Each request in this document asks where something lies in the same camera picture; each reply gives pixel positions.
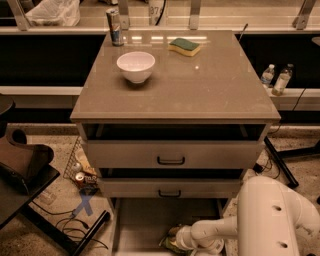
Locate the middle grey drawer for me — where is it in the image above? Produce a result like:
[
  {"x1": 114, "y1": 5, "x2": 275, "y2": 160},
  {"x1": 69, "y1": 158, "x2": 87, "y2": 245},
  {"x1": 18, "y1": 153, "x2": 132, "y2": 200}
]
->
[{"x1": 98, "y1": 178, "x2": 241, "y2": 198}]

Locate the white plastic bag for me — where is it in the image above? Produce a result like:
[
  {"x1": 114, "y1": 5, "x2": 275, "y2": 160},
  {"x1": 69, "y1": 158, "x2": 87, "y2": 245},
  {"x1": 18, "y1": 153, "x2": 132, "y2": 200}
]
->
[{"x1": 26, "y1": 0, "x2": 80, "y2": 27}]

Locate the tall clear plastic bottle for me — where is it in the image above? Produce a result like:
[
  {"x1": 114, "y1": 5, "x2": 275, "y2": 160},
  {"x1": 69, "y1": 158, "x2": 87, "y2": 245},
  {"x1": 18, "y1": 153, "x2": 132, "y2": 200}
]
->
[{"x1": 271, "y1": 64, "x2": 294, "y2": 96}]

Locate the black stand base bar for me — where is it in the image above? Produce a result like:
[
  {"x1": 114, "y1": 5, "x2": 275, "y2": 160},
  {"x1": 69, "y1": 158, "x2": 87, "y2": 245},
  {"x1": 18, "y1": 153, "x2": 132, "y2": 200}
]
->
[{"x1": 264, "y1": 137, "x2": 299, "y2": 189}]

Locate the white bowl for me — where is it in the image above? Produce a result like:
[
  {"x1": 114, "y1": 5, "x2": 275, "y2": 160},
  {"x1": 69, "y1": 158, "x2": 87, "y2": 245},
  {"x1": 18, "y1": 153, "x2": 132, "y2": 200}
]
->
[{"x1": 117, "y1": 51, "x2": 155, "y2": 84}]

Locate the bottom open drawer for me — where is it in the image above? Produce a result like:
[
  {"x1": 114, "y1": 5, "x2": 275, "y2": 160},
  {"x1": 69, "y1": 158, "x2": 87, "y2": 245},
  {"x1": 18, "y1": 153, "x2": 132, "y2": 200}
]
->
[{"x1": 112, "y1": 198, "x2": 221, "y2": 256}]

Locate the black floor cable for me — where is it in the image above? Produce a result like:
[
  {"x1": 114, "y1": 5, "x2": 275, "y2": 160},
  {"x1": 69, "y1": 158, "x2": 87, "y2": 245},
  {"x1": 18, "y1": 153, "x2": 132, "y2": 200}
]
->
[{"x1": 31, "y1": 199, "x2": 110, "y2": 250}]

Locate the green jalapeno chip bag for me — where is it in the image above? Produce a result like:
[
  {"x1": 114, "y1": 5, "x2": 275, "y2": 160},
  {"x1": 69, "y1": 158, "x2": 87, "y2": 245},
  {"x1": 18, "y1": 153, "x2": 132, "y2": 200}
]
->
[{"x1": 159, "y1": 232, "x2": 195, "y2": 256}]

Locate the wire basket on floor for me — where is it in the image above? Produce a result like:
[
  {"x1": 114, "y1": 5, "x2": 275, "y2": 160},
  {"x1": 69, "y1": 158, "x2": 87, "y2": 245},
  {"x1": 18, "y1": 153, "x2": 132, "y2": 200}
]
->
[{"x1": 63, "y1": 137, "x2": 98, "y2": 190}]

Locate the black chair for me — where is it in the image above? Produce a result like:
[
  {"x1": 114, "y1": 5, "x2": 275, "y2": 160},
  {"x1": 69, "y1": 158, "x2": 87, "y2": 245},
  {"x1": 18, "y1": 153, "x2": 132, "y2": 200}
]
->
[{"x1": 0, "y1": 94, "x2": 59, "y2": 229}]

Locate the grey drawer cabinet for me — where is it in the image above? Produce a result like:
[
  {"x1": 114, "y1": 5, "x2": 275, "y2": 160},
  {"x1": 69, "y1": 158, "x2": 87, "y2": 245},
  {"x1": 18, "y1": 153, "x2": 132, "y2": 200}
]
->
[{"x1": 71, "y1": 30, "x2": 279, "y2": 256}]

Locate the small clear water bottle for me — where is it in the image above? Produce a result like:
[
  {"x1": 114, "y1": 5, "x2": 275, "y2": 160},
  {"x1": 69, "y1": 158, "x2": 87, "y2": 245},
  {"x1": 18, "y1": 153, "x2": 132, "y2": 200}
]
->
[{"x1": 260, "y1": 64, "x2": 275, "y2": 88}]

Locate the blue tape cross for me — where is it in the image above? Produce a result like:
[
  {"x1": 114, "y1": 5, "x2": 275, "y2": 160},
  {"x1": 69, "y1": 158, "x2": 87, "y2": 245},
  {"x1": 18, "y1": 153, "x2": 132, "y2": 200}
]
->
[{"x1": 72, "y1": 193, "x2": 93, "y2": 216}]

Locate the yellow green sponge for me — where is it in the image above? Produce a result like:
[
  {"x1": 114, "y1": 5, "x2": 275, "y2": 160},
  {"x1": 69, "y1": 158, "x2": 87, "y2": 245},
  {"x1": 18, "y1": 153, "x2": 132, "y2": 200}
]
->
[{"x1": 168, "y1": 38, "x2": 200, "y2": 57}]

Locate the top grey drawer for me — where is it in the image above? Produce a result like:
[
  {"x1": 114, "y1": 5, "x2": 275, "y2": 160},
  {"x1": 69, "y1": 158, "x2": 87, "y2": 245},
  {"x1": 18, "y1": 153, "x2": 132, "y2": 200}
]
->
[{"x1": 82, "y1": 140, "x2": 264, "y2": 169}]

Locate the black table leg bar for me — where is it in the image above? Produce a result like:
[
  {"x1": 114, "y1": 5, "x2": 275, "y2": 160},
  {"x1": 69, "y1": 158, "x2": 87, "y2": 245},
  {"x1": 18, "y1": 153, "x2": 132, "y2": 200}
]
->
[{"x1": 20, "y1": 205, "x2": 110, "y2": 256}]

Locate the blue silver energy drink can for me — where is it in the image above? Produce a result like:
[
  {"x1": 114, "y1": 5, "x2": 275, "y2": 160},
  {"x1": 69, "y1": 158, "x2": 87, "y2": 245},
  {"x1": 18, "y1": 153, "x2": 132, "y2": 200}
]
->
[{"x1": 106, "y1": 9, "x2": 124, "y2": 46}]

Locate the grey drawer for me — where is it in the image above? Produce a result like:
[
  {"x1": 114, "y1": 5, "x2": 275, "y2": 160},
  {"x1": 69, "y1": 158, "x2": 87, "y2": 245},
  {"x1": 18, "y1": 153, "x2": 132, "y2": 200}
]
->
[
  {"x1": 98, "y1": 178, "x2": 241, "y2": 198},
  {"x1": 82, "y1": 140, "x2": 264, "y2": 169}
]

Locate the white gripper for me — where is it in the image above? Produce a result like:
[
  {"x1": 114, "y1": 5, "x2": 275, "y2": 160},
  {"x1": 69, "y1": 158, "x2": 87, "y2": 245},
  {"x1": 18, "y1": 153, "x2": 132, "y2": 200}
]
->
[{"x1": 168, "y1": 226, "x2": 198, "y2": 250}]

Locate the red soda can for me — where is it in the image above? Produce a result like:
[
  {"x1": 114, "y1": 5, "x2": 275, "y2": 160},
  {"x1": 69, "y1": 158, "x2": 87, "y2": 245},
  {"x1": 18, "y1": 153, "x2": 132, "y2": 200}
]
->
[{"x1": 75, "y1": 172, "x2": 85, "y2": 188}]

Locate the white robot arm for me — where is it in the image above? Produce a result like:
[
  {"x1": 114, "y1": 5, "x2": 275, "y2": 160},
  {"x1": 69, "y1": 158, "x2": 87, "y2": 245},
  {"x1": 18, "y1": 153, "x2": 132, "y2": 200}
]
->
[{"x1": 166, "y1": 176, "x2": 320, "y2": 256}]

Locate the black cable with plug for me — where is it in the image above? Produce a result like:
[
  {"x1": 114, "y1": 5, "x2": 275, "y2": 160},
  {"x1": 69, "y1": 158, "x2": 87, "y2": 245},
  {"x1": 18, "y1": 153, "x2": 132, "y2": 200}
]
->
[{"x1": 252, "y1": 156, "x2": 282, "y2": 181}]

